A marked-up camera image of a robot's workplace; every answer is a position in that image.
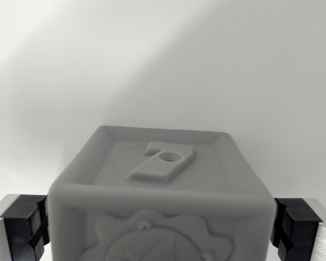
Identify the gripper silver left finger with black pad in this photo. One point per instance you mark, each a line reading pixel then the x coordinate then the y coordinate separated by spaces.
pixel 16 231

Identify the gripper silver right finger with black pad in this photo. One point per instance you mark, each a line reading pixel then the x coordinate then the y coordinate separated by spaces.
pixel 304 231

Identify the grey embossed number cube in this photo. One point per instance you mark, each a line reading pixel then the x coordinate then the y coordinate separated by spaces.
pixel 163 195

